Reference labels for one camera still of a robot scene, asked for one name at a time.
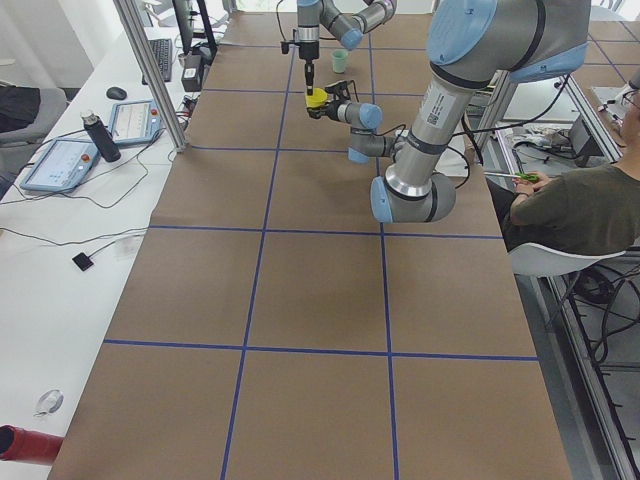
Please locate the small black square pad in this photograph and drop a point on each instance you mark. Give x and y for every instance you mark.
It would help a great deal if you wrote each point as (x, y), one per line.
(83, 261)

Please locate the yellow plastic cup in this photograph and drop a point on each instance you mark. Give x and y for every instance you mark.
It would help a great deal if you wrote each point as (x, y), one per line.
(317, 99)

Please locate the seated person in olive shirt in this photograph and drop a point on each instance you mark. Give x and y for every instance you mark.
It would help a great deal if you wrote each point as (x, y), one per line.
(591, 211)

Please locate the black computer mouse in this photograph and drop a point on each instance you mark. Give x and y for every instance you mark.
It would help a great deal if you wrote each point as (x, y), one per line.
(116, 93)

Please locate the near blue teach pendant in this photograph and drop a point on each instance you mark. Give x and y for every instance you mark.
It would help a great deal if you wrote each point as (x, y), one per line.
(63, 165)

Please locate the red cylinder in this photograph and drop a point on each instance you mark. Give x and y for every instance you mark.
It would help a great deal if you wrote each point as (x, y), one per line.
(27, 446)

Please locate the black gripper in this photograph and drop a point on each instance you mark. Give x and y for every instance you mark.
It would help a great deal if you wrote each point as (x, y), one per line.
(327, 110)
(306, 51)

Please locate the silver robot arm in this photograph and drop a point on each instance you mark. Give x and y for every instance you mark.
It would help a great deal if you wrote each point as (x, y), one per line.
(468, 43)
(347, 29)

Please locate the green handled scissors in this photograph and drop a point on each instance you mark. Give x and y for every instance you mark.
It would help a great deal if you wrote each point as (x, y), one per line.
(523, 176)

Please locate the black electronics box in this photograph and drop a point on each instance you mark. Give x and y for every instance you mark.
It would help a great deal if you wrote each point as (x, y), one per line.
(191, 77)

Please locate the pale green plastic cup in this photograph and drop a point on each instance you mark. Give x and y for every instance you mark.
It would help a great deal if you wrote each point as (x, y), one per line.
(339, 58)

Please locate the blue teach pendant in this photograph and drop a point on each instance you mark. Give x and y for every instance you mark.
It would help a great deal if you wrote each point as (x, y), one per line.
(63, 165)
(134, 122)

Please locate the black water bottle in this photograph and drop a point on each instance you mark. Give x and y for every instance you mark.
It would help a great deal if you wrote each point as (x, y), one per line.
(100, 136)

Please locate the black keyboard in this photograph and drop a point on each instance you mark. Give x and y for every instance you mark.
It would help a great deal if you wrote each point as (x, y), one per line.
(162, 49)

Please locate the white tape roll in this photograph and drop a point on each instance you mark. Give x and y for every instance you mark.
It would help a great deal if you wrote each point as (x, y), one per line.
(49, 403)

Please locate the far blue teach pendant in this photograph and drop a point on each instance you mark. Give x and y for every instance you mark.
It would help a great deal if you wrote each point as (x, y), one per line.
(134, 122)

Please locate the white chair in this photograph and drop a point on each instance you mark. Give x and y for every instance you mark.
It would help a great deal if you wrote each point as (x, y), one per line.
(535, 260)

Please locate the aluminium frame post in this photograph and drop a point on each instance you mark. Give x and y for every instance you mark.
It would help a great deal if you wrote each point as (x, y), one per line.
(135, 32)

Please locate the black monitor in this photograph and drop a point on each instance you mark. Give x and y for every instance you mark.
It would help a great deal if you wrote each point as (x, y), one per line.
(185, 14)

